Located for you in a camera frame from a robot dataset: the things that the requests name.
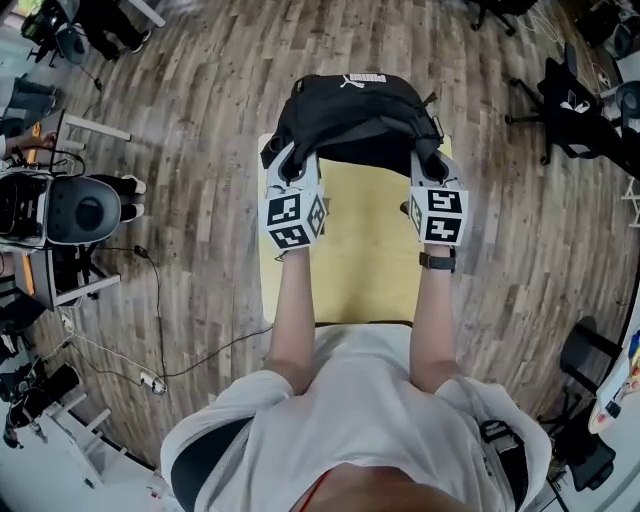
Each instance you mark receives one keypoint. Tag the person's white shirt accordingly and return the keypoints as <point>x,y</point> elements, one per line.
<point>360,410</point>

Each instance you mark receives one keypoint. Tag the person's right forearm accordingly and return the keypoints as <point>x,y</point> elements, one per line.
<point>434,320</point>

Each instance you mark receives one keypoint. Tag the small white table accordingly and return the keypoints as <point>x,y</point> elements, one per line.
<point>95,127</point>

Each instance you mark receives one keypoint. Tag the black wristwatch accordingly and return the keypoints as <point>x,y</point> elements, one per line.
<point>439,261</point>

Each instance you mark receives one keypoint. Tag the white desk with clutter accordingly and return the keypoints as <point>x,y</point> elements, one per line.
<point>622,380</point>

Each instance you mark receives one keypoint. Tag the black backpack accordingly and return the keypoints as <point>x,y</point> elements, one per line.
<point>360,115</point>

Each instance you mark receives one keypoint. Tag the white power strip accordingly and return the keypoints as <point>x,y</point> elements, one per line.
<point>152,382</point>

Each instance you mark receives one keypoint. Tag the person's left forearm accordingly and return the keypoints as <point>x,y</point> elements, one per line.
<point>295,310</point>

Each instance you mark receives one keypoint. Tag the yellow table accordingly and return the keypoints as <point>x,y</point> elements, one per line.
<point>365,240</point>

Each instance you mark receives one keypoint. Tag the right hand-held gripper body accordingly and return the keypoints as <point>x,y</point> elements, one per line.
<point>442,215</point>

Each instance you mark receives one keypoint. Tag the grey side table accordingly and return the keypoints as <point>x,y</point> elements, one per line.
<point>45,280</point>

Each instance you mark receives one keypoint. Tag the black office chair with garment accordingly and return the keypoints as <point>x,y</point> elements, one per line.
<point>570,115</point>

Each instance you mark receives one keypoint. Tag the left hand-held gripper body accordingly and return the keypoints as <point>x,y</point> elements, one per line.
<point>287,215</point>

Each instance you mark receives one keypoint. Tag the grey rounded helmet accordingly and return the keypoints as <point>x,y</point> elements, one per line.
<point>85,210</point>

